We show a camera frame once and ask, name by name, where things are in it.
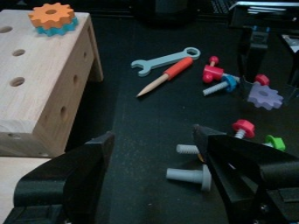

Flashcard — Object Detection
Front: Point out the red-headed toy screw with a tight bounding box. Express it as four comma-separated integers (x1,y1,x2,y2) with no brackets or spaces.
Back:
253,73,271,87
231,118,257,140

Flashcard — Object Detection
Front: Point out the light wooden board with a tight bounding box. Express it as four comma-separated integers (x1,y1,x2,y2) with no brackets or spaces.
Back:
0,157,53,224

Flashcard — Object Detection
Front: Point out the orange toy gear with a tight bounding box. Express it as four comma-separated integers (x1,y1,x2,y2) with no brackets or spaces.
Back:
26,2,76,31

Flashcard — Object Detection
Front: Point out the grey threaded toy screw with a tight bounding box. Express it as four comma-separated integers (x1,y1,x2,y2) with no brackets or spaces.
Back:
174,143,201,155

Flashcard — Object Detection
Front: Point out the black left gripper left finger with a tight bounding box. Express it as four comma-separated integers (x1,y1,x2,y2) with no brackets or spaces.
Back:
13,130,116,224

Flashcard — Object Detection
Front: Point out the pale grey background object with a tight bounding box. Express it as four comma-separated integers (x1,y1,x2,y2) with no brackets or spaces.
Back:
281,34,299,53

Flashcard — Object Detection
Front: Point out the grey-blue toy wrench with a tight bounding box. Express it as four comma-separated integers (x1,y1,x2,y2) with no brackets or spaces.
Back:
129,46,201,78

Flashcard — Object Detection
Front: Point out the purple toy gear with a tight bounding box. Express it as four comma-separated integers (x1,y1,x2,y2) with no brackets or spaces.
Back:
247,81,285,111

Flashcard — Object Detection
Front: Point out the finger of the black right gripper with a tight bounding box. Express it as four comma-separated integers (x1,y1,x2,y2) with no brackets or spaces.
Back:
237,25,271,88
280,51,299,103

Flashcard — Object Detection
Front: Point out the blue-headed toy screw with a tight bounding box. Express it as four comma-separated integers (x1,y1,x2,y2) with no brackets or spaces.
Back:
201,74,239,97

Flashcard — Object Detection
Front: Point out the light wooden toy workbench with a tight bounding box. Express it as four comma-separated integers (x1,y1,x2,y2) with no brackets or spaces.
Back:
0,9,105,158

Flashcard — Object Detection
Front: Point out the teal toy gear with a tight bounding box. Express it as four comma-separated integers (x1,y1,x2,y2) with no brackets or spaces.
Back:
34,17,80,38

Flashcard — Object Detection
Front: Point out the green-headed toy screw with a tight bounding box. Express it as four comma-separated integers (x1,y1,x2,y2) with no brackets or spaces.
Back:
261,134,287,152

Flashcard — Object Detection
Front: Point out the wooden screwdriver with red handle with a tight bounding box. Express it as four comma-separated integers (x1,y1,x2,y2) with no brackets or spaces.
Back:
134,56,194,98

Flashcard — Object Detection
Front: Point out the red toy clamp piece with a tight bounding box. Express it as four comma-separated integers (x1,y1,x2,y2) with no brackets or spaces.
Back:
200,55,227,84

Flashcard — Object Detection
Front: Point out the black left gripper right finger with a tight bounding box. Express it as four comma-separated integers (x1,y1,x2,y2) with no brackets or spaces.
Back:
190,123,299,224

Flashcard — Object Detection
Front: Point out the grey smooth toy peg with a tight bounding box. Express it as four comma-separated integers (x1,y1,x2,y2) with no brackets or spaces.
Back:
165,164,212,193

